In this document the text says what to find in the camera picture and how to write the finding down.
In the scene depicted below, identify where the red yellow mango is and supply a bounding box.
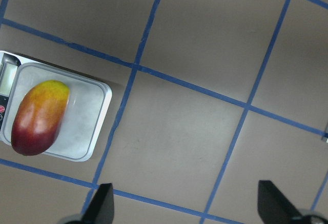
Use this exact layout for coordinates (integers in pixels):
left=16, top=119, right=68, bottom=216
left=11, top=80, right=70, bottom=156

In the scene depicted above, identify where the white kitchen scale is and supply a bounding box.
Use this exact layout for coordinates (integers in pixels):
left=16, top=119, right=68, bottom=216
left=1, top=50, right=112, bottom=161

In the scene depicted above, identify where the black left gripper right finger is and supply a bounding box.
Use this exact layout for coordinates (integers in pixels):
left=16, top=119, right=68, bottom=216
left=257, top=180, right=303, bottom=224

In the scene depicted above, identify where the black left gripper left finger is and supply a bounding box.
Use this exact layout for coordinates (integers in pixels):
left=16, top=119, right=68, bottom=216
left=81, top=183, right=114, bottom=224

